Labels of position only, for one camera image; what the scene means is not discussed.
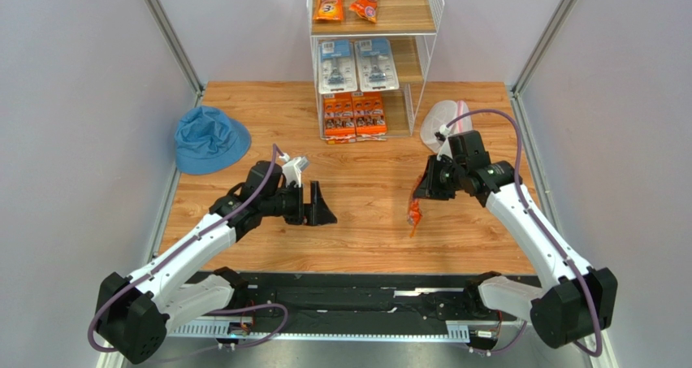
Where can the blue bucket hat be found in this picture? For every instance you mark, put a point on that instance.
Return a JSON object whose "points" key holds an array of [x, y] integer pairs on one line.
{"points": [[208, 140]]}

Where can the aluminium rail frame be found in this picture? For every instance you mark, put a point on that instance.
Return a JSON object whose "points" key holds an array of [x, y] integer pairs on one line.
{"points": [[237, 330]]}

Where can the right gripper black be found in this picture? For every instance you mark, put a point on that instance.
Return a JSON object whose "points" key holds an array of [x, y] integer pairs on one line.
{"points": [[435, 179]]}

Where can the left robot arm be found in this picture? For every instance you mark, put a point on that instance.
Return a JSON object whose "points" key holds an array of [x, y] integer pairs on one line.
{"points": [[184, 264]]}

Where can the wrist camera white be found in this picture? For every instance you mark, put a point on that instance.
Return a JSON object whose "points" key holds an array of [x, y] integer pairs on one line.
{"points": [[293, 168], [442, 136]]}

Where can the orange razor box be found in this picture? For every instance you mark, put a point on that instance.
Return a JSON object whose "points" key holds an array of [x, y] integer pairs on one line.
{"points": [[369, 115], [338, 118]]}

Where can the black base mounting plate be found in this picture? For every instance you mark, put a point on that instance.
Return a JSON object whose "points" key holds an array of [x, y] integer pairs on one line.
{"points": [[361, 304]]}

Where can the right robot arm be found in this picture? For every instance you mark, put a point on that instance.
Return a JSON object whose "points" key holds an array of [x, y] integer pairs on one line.
{"points": [[535, 237]]}

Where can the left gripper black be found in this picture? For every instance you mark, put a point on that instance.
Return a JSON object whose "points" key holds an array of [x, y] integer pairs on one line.
{"points": [[317, 213]]}

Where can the white mesh laundry bag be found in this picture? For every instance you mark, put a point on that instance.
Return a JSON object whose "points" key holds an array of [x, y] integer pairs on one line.
{"points": [[439, 116]]}

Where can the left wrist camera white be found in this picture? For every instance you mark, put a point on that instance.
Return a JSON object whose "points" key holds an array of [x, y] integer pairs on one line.
{"points": [[293, 168]]}

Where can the blue card razor blister pack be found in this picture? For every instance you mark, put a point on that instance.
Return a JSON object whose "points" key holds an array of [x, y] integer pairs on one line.
{"points": [[337, 67]]}

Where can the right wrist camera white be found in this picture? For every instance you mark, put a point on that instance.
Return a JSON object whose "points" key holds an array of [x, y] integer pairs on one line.
{"points": [[442, 136]]}

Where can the white wire shelf rack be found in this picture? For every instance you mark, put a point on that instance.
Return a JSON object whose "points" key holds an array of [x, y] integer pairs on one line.
{"points": [[412, 27]]}

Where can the white Gillette razor pack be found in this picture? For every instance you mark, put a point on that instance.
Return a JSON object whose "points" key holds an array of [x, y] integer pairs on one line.
{"points": [[376, 67]]}

